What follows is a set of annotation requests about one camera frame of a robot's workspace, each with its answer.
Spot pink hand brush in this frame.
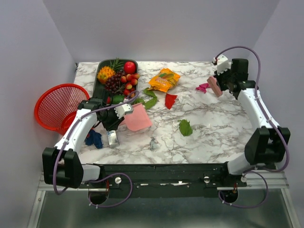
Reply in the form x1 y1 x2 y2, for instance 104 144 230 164
207 76 223 97

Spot silver toothpaste box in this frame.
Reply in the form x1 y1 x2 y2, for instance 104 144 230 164
107 130 120 148

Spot pink plastic dustpan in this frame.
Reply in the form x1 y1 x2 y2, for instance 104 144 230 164
120 103 152 132

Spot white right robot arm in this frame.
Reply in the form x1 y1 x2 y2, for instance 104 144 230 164
208 55 290 186

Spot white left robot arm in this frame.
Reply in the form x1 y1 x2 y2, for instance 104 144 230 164
42 99 133 194

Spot green toy avocado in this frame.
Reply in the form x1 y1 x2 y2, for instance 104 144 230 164
111 95 125 105

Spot blue crumpled paper scrap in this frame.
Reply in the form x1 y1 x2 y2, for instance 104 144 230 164
85 129 103 149

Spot grey fruit tray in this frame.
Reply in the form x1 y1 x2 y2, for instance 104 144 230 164
93 59 138 105

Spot magenta crumpled paper scrap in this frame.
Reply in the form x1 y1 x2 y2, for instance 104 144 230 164
196 83 210 94

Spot purple toy grapes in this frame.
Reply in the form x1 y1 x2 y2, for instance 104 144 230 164
104 71 126 94

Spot toy cherries bunch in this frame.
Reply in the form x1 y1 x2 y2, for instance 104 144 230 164
120 73 140 97

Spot dark green paper scrap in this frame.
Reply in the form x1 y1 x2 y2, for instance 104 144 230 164
133 88 158 110

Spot toy pineapple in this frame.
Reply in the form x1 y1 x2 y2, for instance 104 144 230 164
97 58 123 84

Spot red mesh waste basket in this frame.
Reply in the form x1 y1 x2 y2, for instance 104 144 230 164
34 84 90 135

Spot red toy apple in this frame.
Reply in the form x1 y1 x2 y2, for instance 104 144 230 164
123 61 137 74

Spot red paper scrap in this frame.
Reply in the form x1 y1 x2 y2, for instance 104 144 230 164
165 93 178 110

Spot orange snack bag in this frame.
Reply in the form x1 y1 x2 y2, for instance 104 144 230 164
148 68 181 93

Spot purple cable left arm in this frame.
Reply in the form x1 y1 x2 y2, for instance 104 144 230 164
52 90 140 209

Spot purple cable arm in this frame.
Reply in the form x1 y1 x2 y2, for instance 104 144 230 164
213 46 290 209
52 90 140 209

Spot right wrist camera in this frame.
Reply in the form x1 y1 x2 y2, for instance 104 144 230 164
212 54 230 75

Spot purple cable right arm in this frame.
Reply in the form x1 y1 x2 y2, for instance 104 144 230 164
213 46 290 209

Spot aluminium frame rail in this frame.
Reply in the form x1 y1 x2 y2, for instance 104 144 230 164
37 171 110 192

